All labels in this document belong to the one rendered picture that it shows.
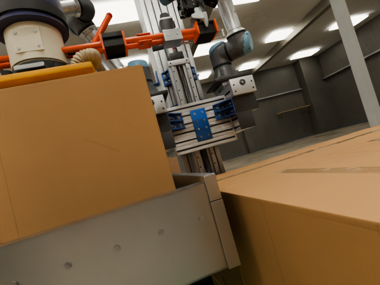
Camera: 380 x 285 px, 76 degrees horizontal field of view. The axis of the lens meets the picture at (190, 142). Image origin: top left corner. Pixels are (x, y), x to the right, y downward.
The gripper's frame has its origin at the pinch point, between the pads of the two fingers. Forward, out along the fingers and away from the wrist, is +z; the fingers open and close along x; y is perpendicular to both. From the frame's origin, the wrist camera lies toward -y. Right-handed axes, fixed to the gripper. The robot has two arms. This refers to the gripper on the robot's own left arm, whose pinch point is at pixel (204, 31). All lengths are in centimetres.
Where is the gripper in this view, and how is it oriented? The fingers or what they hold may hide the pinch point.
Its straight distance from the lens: 106.0
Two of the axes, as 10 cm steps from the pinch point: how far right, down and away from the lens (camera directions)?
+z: 2.7, 9.6, -0.6
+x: 2.1, -1.2, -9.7
